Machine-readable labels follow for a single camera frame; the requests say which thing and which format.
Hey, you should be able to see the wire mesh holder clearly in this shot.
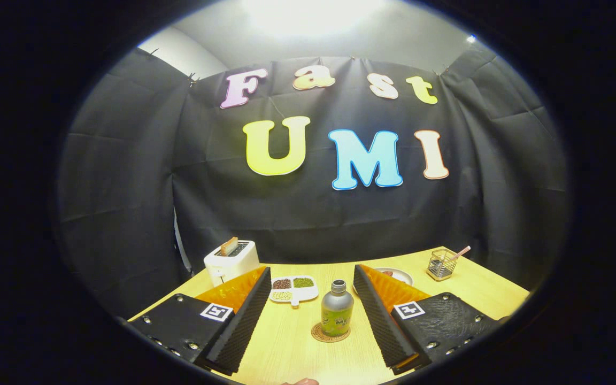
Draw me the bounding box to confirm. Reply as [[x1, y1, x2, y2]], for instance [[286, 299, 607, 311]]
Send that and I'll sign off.
[[427, 249, 458, 282]]

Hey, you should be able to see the white divided dish of beans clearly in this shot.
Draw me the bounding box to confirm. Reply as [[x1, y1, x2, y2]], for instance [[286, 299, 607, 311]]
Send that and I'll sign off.
[[269, 275, 319, 307]]

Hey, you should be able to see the silver green juice bottle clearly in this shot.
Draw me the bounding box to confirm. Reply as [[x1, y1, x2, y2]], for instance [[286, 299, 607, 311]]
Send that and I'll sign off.
[[321, 279, 355, 337]]

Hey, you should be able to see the white oval plate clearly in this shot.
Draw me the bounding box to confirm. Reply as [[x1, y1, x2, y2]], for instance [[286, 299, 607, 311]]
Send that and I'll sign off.
[[373, 267, 414, 287]]

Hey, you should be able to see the ceiling light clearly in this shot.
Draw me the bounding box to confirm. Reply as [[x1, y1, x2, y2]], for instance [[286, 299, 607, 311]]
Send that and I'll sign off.
[[241, 0, 389, 38]]

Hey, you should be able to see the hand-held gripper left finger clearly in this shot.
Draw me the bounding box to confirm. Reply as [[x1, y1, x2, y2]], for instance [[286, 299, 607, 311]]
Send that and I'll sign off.
[[126, 266, 272, 375]]

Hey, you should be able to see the round wooden coaster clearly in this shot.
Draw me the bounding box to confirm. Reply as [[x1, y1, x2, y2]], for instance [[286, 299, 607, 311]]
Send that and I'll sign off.
[[311, 321, 351, 343]]

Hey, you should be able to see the white toaster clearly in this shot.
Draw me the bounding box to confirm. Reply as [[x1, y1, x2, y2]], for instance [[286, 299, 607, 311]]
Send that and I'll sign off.
[[204, 240, 260, 287]]

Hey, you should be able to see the wooden table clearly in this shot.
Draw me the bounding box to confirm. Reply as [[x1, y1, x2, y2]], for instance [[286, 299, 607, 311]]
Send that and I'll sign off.
[[126, 246, 530, 385]]

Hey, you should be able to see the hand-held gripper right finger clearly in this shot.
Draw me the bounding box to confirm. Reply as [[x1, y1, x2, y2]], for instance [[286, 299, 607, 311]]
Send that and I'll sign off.
[[353, 264, 501, 375]]

